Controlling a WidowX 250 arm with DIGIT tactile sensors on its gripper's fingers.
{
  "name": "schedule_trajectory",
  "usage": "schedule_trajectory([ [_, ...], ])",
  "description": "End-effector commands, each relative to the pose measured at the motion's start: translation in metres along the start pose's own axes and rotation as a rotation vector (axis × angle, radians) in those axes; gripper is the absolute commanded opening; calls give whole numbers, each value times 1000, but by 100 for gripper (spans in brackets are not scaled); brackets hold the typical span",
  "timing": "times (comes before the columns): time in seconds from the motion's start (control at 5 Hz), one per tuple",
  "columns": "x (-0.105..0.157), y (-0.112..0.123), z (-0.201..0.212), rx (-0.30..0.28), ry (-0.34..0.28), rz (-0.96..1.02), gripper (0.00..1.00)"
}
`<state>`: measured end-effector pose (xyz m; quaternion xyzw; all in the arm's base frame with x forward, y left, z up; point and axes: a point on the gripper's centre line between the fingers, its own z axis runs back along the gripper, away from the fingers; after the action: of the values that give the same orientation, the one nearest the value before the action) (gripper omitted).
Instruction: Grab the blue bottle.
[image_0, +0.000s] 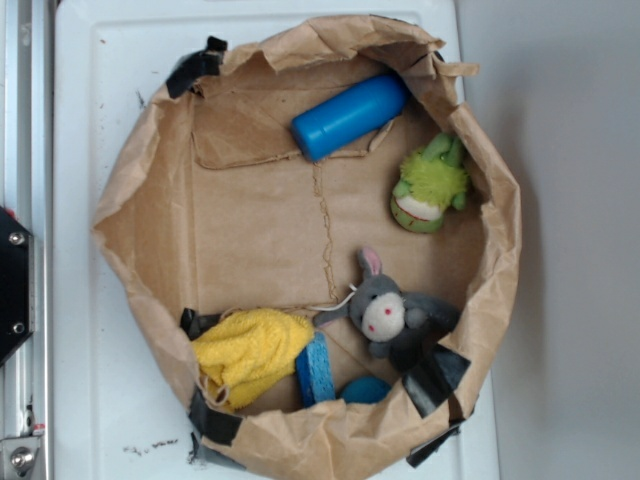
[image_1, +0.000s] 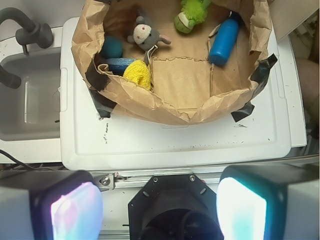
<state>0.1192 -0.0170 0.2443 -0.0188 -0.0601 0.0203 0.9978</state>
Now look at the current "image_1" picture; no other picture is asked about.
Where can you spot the teal ball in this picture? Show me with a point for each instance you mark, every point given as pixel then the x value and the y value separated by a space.
pixel 111 48

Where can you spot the green plush toy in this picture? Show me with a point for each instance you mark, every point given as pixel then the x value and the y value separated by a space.
pixel 193 12

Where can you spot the white plastic cooler lid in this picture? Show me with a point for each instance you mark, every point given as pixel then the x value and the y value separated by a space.
pixel 92 143

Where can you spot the yellow knitted cloth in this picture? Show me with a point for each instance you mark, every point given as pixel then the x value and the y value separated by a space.
pixel 138 73

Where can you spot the grey plush donkey toy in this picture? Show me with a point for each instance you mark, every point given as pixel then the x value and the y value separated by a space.
pixel 145 36

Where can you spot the blue plastic bottle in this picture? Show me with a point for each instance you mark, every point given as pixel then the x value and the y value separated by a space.
pixel 225 40

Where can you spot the black tape strip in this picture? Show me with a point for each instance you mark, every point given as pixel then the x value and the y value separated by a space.
pixel 103 105
pixel 262 72
pixel 243 112
pixel 96 81

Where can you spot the aluminium frame rail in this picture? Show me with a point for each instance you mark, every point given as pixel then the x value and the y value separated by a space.
pixel 129 179

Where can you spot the dark grey faucet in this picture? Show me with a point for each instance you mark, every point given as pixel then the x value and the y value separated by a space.
pixel 30 33

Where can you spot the grey sink basin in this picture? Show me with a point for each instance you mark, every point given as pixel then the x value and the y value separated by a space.
pixel 32 111

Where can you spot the blue sponge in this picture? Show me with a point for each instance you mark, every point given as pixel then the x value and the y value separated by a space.
pixel 118 65

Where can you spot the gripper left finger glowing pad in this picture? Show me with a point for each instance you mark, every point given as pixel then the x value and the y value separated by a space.
pixel 49 205

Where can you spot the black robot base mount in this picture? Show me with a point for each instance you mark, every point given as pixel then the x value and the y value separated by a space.
pixel 161 212

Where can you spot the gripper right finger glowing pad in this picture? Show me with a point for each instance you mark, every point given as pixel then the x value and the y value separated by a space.
pixel 269 202

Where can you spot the brown paper bag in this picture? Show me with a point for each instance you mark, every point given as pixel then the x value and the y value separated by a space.
pixel 186 89

